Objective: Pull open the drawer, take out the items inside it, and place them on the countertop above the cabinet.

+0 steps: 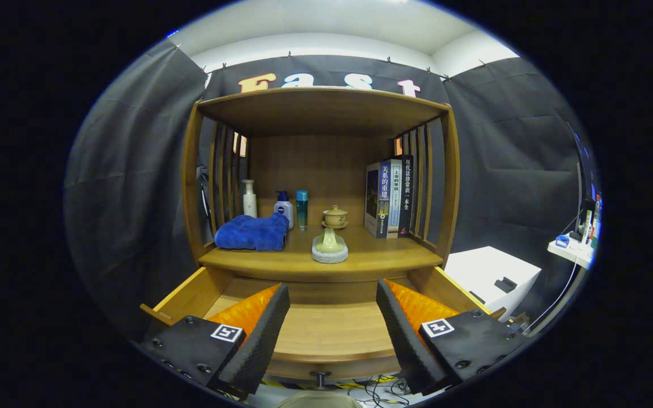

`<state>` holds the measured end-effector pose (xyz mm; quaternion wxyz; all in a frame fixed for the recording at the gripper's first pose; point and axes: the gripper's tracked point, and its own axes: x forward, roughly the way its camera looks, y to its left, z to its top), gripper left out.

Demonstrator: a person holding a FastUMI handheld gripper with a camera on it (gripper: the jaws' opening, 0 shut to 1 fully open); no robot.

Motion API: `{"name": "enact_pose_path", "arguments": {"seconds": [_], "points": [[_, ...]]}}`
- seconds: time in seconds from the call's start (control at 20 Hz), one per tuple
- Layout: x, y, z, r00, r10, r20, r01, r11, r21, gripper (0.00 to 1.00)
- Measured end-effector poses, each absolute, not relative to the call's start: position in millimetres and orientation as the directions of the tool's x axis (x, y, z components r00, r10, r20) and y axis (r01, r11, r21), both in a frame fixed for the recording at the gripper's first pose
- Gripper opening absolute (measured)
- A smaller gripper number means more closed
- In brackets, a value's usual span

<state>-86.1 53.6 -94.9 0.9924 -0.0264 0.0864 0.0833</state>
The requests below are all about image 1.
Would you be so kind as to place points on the teal clear bottle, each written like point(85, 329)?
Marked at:
point(302, 212)

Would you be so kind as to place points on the tan lidded teacup with saucer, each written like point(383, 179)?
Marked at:
point(335, 216)

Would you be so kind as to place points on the clear bottle with green cap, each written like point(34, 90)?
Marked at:
point(595, 226)

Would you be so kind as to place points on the white bottle with blue cap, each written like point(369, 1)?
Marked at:
point(284, 211)

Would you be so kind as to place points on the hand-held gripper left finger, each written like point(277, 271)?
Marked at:
point(264, 340)

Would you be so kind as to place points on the blue spine book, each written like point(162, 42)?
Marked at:
point(372, 198)

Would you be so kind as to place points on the wooden cabinet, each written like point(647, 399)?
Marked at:
point(315, 110)

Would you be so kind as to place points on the wooden drawer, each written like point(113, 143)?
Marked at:
point(332, 328)

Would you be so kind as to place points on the white box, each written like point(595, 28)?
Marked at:
point(485, 269)

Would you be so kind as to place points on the wooden countertop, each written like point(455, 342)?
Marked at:
point(372, 252)

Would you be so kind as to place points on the small blue object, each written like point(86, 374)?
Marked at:
point(562, 241)

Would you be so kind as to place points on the white pump bottle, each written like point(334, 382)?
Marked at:
point(249, 204)

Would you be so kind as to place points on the black spine book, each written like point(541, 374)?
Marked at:
point(407, 192)

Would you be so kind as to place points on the blue towel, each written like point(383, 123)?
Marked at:
point(250, 232)

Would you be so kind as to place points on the pale spine book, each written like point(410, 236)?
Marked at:
point(395, 195)

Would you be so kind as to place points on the white side table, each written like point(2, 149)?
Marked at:
point(570, 252)

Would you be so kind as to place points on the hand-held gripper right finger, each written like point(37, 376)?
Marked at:
point(403, 340)

